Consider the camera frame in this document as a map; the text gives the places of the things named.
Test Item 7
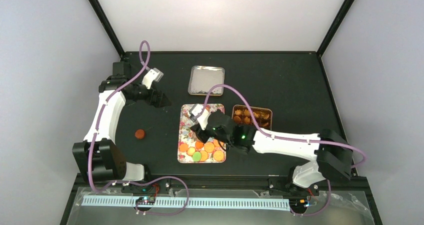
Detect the floral cookie tray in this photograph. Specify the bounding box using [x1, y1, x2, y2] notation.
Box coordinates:
[177, 104, 227, 164]

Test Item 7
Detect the brown round chocolate cookie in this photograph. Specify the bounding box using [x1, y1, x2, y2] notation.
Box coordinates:
[134, 129, 146, 140]

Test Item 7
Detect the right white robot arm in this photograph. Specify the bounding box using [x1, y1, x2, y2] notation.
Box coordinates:
[187, 110, 353, 195]

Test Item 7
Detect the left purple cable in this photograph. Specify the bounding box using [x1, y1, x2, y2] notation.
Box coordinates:
[87, 40, 190, 218]

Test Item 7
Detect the gold cookie tin box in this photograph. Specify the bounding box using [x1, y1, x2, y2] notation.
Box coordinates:
[231, 104, 273, 130]

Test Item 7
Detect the white slotted cable duct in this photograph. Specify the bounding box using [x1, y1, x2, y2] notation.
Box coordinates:
[80, 195, 291, 212]

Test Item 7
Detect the green sandwich cookie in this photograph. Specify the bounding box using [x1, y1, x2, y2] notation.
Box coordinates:
[191, 151, 202, 162]

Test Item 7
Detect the silver tin lid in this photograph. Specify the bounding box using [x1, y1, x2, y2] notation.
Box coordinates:
[187, 65, 225, 96]

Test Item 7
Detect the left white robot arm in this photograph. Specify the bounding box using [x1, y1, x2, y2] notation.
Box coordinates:
[72, 62, 171, 183]

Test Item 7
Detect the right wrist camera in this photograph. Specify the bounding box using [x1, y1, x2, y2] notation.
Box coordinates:
[187, 104, 209, 122]

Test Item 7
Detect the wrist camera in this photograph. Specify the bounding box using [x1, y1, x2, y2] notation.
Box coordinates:
[187, 104, 209, 122]
[141, 68, 164, 90]

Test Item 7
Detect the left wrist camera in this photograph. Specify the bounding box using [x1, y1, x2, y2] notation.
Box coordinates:
[141, 68, 164, 90]

